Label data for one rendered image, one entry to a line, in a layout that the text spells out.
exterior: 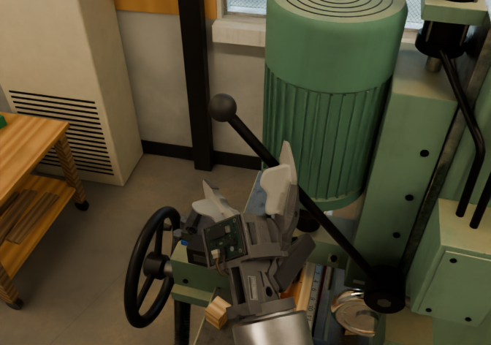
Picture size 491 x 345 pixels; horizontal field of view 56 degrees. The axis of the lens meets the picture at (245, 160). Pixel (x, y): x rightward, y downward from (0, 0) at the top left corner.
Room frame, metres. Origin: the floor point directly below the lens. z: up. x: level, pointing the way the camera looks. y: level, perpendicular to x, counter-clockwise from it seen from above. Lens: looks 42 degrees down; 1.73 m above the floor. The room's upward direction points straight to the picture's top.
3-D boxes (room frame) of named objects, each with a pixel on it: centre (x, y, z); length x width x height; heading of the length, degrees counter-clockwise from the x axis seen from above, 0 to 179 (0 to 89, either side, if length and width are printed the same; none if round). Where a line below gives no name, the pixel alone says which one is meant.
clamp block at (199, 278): (0.61, 0.07, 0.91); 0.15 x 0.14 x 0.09; 164
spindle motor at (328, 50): (0.56, -0.11, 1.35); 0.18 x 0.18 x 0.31
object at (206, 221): (0.61, 0.08, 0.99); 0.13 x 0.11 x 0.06; 164
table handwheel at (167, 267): (0.63, 0.14, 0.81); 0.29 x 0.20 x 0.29; 164
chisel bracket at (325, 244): (0.56, -0.13, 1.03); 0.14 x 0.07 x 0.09; 74
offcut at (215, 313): (0.47, 0.05, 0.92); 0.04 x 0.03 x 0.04; 143
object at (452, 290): (0.36, -0.28, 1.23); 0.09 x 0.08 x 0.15; 74
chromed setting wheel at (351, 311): (0.41, -0.21, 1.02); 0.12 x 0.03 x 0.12; 74
